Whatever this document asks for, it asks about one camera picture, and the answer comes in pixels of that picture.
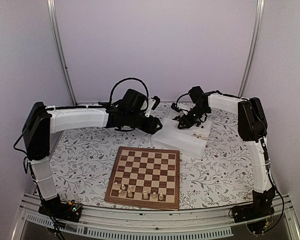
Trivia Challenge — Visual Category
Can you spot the pile of dark chess pieces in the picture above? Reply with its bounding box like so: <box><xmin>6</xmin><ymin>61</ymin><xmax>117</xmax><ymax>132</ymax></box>
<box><xmin>172</xmin><ymin>115</ymin><xmax>184</xmax><ymax>122</ymax></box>

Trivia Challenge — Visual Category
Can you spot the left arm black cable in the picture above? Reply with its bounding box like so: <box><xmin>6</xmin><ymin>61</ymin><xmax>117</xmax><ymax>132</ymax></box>
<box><xmin>109</xmin><ymin>77</ymin><xmax>150</xmax><ymax>103</ymax></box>

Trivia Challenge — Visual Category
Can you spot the front aluminium rail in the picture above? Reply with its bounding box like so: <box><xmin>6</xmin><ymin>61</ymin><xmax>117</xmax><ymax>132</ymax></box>
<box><xmin>11</xmin><ymin>192</ymin><xmax>300</xmax><ymax>240</ymax></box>

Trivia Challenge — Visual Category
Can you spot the floral patterned table mat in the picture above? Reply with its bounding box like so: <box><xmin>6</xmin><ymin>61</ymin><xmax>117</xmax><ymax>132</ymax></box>
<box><xmin>49</xmin><ymin>109</ymin><xmax>271</xmax><ymax>209</ymax></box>

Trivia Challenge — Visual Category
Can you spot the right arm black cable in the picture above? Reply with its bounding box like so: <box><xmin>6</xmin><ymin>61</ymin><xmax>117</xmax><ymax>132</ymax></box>
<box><xmin>176</xmin><ymin>92</ymin><xmax>191</xmax><ymax>106</ymax></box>

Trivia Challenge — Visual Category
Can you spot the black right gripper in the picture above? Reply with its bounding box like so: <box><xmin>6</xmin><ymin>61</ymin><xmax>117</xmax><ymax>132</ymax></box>
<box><xmin>179</xmin><ymin>105</ymin><xmax>209</xmax><ymax>129</ymax></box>

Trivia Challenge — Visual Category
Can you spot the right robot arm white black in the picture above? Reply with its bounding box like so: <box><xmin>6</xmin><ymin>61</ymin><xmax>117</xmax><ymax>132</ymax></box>
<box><xmin>171</xmin><ymin>86</ymin><xmax>276</xmax><ymax>218</ymax></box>

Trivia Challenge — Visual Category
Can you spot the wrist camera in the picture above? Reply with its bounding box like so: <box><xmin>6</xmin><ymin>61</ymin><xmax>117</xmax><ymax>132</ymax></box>
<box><xmin>171</xmin><ymin>102</ymin><xmax>191</xmax><ymax>115</ymax></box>
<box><xmin>144</xmin><ymin>95</ymin><xmax>161</xmax><ymax>118</ymax></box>

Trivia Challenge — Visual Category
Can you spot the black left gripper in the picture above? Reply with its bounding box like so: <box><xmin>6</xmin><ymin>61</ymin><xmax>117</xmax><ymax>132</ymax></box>
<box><xmin>126</xmin><ymin>110</ymin><xmax>163</xmax><ymax>135</ymax></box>

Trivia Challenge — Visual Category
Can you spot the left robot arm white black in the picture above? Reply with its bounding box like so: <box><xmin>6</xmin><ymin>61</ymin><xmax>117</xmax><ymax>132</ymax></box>
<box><xmin>18</xmin><ymin>89</ymin><xmax>163</xmax><ymax>217</ymax></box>

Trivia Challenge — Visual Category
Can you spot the aluminium frame post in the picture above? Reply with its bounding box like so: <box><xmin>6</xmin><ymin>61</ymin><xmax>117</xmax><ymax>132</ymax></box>
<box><xmin>238</xmin><ymin>0</ymin><xmax>265</xmax><ymax>97</ymax></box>
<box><xmin>46</xmin><ymin>0</ymin><xmax>78</xmax><ymax>106</ymax></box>

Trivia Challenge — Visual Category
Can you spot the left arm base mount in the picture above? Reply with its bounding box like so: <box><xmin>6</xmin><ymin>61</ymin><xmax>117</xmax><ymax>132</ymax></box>
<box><xmin>38</xmin><ymin>195</ymin><xmax>83</xmax><ymax>223</ymax></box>

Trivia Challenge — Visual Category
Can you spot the left aluminium frame post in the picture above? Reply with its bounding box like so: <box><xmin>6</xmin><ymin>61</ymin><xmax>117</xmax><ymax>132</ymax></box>
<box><xmin>46</xmin><ymin>0</ymin><xmax>78</xmax><ymax>106</ymax></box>

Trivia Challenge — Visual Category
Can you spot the light chess knight piece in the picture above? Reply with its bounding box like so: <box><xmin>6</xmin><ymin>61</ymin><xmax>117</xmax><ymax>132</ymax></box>
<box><xmin>118</xmin><ymin>189</ymin><xmax>124</xmax><ymax>196</ymax></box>

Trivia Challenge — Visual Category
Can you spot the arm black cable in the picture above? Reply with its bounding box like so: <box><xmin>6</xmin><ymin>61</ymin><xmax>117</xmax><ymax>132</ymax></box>
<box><xmin>109</xmin><ymin>77</ymin><xmax>150</xmax><ymax>103</ymax></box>
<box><xmin>176</xmin><ymin>92</ymin><xmax>191</xmax><ymax>106</ymax></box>

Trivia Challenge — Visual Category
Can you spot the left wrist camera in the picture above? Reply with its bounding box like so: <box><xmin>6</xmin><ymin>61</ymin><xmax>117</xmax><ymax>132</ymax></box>
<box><xmin>144</xmin><ymin>95</ymin><xmax>161</xmax><ymax>118</ymax></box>

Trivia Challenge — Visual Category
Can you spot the white plastic divided tray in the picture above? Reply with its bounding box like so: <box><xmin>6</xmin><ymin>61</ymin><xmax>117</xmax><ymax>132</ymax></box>
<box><xmin>151</xmin><ymin>109</ymin><xmax>212</xmax><ymax>158</ymax></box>

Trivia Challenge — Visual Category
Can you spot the right aluminium frame post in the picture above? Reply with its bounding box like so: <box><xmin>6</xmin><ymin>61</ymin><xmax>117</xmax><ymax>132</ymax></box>
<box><xmin>238</xmin><ymin>0</ymin><xmax>265</xmax><ymax>97</ymax></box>

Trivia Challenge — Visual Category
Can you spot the light chess queen piece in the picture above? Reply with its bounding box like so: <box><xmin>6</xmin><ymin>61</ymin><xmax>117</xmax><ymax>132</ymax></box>
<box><xmin>142</xmin><ymin>190</ymin><xmax>149</xmax><ymax>200</ymax></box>

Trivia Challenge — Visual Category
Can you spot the wooden chess board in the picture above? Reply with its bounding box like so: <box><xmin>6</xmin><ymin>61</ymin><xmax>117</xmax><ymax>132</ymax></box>
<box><xmin>104</xmin><ymin>146</ymin><xmax>181</xmax><ymax>211</ymax></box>

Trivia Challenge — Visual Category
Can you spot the light chess piece bishop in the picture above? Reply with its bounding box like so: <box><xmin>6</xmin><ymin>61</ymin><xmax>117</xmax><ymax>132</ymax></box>
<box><xmin>151</xmin><ymin>192</ymin><xmax>158</xmax><ymax>200</ymax></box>

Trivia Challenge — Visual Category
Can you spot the light chess piece rook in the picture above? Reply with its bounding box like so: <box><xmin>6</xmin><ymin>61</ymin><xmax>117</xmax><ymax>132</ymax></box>
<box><xmin>127</xmin><ymin>190</ymin><xmax>134</xmax><ymax>198</ymax></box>

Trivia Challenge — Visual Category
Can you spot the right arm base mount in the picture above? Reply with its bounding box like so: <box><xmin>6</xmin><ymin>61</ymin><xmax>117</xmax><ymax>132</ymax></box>
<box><xmin>228</xmin><ymin>200</ymin><xmax>275</xmax><ymax>235</ymax></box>

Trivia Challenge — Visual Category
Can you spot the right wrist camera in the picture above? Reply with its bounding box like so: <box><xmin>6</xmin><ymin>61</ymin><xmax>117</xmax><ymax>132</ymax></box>
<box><xmin>171</xmin><ymin>102</ymin><xmax>191</xmax><ymax>115</ymax></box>

